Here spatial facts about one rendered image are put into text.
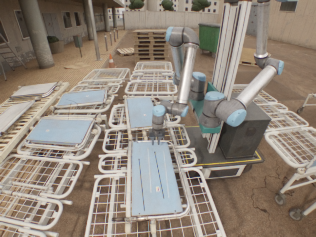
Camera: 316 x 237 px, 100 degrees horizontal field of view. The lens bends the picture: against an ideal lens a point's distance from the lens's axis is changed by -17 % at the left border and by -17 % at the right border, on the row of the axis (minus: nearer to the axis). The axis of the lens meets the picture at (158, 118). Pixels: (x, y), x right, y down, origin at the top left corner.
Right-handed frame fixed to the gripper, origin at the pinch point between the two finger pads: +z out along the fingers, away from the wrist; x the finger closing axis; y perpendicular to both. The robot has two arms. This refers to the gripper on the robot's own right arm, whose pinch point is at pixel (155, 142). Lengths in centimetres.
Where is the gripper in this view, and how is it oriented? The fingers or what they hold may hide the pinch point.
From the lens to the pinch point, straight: 135.0
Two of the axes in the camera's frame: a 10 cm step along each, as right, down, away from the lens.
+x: -9.8, 0.2, -1.7
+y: -1.6, -5.7, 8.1
